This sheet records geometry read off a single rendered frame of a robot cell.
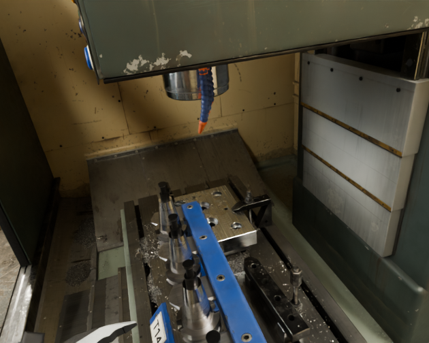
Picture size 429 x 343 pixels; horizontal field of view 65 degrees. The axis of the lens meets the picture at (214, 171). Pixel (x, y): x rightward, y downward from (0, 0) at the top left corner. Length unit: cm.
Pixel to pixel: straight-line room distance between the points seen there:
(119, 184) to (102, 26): 142
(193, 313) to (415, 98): 65
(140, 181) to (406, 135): 133
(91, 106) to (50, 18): 43
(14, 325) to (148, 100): 119
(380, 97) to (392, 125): 8
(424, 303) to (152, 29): 97
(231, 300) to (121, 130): 150
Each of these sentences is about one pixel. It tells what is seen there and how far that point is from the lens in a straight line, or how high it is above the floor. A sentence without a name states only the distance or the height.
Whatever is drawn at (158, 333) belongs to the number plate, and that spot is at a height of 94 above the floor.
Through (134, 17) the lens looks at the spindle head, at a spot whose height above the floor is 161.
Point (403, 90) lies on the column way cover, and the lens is 88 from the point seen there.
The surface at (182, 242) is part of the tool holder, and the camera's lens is 55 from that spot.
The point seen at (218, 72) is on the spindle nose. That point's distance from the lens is 78.
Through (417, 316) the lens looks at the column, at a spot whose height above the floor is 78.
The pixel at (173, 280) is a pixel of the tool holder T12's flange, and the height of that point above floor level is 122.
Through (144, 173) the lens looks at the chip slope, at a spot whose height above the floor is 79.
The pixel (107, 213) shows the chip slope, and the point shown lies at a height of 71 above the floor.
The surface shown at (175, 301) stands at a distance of 56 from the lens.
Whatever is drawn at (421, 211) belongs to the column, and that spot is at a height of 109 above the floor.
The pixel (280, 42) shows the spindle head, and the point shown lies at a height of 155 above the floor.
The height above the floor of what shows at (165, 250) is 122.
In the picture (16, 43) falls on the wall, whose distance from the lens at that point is 185.
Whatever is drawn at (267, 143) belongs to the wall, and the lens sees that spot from 218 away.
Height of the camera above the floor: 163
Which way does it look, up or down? 29 degrees down
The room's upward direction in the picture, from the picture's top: 6 degrees counter-clockwise
